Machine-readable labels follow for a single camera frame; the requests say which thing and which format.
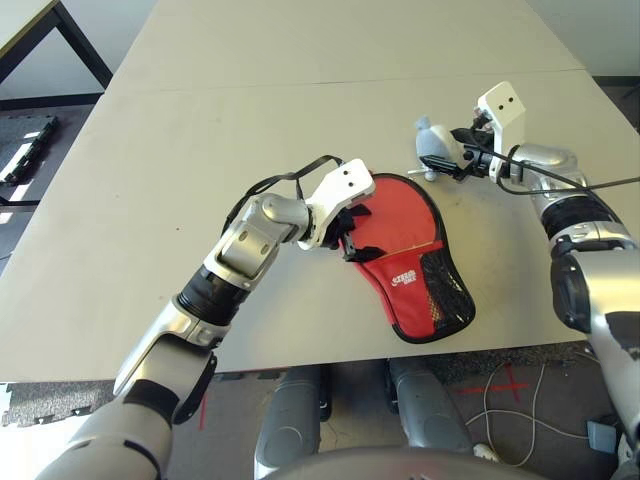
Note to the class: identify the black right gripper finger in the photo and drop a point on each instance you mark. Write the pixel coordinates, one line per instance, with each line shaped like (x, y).
(445, 166)
(470, 137)

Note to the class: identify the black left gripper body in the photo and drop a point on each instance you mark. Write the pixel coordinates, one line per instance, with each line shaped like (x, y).
(340, 230)

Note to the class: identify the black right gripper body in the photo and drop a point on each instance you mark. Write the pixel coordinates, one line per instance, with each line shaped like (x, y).
(477, 160)

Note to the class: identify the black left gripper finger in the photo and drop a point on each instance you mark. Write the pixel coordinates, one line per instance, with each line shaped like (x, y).
(362, 254)
(361, 211)

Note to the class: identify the white grey plush toy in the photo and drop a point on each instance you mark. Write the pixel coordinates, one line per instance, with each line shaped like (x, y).
(435, 140)

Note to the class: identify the red black paddle case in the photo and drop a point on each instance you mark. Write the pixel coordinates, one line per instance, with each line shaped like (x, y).
(405, 225)

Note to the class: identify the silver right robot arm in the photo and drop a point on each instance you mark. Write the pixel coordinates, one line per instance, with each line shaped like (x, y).
(580, 235)

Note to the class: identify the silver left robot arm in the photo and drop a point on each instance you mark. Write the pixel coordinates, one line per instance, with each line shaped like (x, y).
(240, 250)

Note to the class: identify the dark speckled floor mat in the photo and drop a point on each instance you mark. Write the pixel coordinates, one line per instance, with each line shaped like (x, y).
(490, 357)

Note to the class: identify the grey right robot leg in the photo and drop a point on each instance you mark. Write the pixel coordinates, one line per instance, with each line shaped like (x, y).
(430, 405)

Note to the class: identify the grey robot leg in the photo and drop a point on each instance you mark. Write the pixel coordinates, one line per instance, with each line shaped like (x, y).
(430, 405)
(290, 420)

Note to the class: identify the grey left robot leg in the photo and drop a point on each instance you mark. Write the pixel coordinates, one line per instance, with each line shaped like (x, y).
(290, 420)

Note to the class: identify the red tape cross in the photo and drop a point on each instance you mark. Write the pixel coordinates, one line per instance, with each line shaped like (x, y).
(495, 386)

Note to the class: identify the grey robot torso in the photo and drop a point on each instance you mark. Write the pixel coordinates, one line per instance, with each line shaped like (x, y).
(400, 465)

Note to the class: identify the red tape corner line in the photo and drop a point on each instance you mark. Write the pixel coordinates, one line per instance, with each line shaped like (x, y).
(204, 405)

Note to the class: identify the grey power adapter box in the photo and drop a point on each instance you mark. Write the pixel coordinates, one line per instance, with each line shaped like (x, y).
(601, 436)

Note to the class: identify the black-framed side table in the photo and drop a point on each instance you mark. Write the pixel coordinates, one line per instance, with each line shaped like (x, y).
(75, 45)

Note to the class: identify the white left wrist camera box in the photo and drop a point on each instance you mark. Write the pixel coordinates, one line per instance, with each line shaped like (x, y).
(345, 187)

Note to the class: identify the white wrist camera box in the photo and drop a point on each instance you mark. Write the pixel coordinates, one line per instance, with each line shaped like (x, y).
(345, 187)
(505, 107)

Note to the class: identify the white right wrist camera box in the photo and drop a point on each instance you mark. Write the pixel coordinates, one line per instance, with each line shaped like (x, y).
(505, 107)

